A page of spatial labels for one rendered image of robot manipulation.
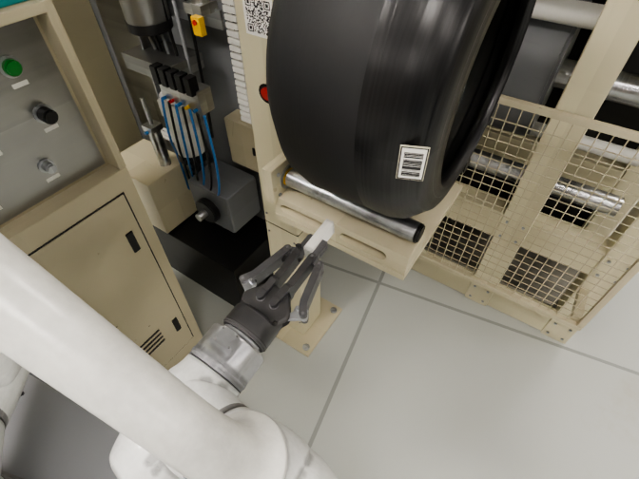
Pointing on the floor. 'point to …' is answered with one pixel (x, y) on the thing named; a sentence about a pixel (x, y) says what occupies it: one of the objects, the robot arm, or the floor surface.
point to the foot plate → (304, 343)
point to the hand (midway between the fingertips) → (319, 239)
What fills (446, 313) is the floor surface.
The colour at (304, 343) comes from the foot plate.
